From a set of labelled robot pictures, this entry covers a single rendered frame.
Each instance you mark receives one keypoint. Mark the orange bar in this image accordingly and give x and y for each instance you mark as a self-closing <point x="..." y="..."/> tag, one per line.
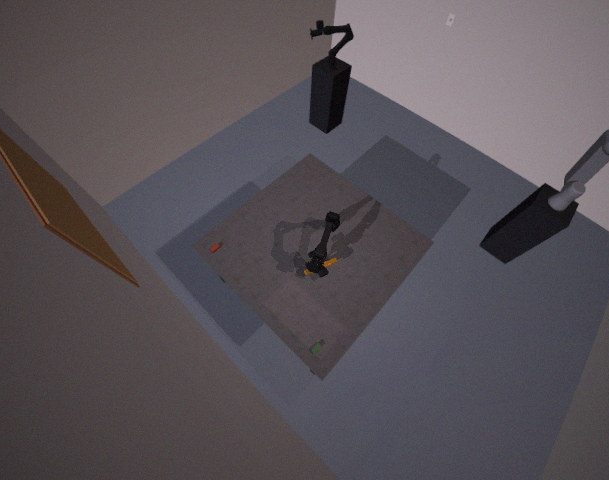
<point x="326" y="264"/>

